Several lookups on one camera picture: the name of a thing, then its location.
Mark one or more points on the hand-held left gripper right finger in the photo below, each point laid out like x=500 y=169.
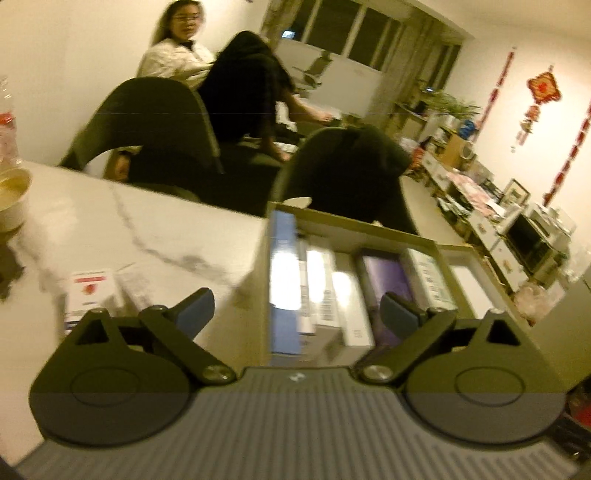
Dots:
x=398 y=314

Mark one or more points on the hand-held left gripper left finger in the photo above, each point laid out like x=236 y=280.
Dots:
x=198 y=310

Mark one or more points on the dark purple box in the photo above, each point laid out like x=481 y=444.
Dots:
x=388 y=277

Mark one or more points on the long white box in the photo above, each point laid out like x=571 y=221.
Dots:
x=353 y=300

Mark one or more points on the blue-bordered white box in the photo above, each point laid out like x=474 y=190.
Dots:
x=284 y=323

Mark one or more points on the white box with bear print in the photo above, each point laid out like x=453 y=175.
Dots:
x=308 y=318

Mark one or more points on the beige cardboard box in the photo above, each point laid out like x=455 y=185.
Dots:
x=346 y=233

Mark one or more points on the white box with dark window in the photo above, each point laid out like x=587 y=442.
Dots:
x=92 y=295

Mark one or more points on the white marble desktop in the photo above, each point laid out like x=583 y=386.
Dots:
x=138 y=230

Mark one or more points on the crumpled plastic bag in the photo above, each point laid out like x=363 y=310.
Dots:
x=535 y=300

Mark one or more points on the pink paper pile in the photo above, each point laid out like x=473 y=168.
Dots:
x=471 y=189

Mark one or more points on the microwave oven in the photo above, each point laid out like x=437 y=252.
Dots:
x=526 y=240

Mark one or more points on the dark chair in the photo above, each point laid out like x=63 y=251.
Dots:
x=341 y=170
x=152 y=115

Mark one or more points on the wooden box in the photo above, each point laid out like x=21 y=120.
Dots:
x=450 y=150

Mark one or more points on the round mirror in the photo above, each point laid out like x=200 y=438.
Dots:
x=467 y=150

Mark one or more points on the white printer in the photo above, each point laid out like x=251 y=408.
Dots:
x=549 y=217

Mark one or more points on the red cloth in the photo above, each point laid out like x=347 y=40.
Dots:
x=579 y=406

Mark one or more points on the paper bowl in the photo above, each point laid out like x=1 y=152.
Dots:
x=11 y=198

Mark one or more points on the potted plant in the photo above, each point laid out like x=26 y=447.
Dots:
x=452 y=104

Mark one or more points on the white partition panel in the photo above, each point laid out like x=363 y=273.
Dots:
x=351 y=87

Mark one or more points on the curtain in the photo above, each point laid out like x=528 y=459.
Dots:
x=406 y=69

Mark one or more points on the clear plastic bag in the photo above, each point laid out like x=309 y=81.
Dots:
x=7 y=147

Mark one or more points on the red knot decoration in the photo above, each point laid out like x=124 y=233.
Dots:
x=545 y=87

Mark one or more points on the clear plastic bottle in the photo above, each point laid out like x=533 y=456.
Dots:
x=7 y=101

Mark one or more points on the window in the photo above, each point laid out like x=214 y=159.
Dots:
x=332 y=27

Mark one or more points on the picture frame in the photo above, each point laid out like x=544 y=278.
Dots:
x=515 y=194

